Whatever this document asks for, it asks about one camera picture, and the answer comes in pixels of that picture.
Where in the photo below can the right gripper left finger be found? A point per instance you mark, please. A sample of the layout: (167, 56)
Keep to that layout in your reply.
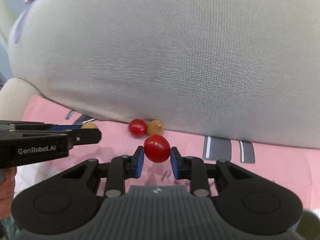
(72, 198)

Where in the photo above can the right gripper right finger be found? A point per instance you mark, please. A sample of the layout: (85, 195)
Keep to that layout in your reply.
(243, 199)

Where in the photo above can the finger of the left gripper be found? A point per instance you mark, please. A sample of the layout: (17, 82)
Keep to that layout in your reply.
(72, 137)
(37, 126)

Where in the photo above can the brown longan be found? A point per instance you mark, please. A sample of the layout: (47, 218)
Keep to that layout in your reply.
(89, 125)
(155, 127)

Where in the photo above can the red cherry tomato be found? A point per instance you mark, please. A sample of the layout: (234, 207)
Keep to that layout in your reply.
(157, 148)
(137, 128)

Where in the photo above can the green colander bowl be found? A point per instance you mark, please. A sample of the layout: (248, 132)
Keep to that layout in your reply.
(309, 226)

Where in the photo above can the person left hand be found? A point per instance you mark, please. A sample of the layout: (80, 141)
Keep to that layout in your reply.
(7, 192)

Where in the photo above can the pink checkered lemon cloth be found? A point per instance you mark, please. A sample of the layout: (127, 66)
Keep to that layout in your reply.
(296, 169)

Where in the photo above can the lilac ribbon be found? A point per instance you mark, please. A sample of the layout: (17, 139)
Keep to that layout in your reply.
(20, 23)

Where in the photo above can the beige sofa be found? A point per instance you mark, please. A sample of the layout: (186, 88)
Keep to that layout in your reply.
(236, 69)

